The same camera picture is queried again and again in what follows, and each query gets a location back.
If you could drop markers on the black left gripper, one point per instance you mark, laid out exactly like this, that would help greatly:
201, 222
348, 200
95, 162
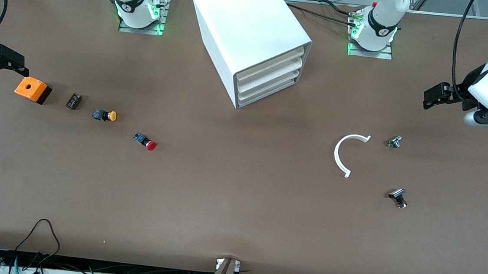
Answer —
460, 90

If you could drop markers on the white plastic drawer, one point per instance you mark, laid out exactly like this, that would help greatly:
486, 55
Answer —
271, 64
270, 83
270, 74
269, 91

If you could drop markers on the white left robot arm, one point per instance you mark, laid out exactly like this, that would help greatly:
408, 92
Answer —
384, 17

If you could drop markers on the yellow push button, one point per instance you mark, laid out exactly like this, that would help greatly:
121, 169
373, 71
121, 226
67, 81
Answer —
105, 115

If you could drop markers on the red push button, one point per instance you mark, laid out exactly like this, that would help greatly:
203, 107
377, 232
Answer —
145, 141

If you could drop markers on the white drawer cabinet shell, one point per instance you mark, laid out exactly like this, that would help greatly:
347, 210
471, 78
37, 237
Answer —
244, 23

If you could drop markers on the small black contact block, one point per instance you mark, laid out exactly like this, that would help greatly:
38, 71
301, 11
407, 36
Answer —
74, 101

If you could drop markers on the orange button enclosure box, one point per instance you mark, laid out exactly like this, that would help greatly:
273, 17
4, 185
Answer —
30, 87

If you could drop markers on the small silver switch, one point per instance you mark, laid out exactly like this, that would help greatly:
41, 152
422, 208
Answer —
394, 142

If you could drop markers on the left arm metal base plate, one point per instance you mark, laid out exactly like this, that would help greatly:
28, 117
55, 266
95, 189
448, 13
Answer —
370, 54

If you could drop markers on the black selector switch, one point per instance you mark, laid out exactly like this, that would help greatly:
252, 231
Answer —
397, 196

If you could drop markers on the white curved plastic bracket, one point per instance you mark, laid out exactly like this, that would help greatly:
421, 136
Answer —
337, 153

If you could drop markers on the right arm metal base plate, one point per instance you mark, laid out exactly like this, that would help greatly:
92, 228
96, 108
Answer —
141, 30

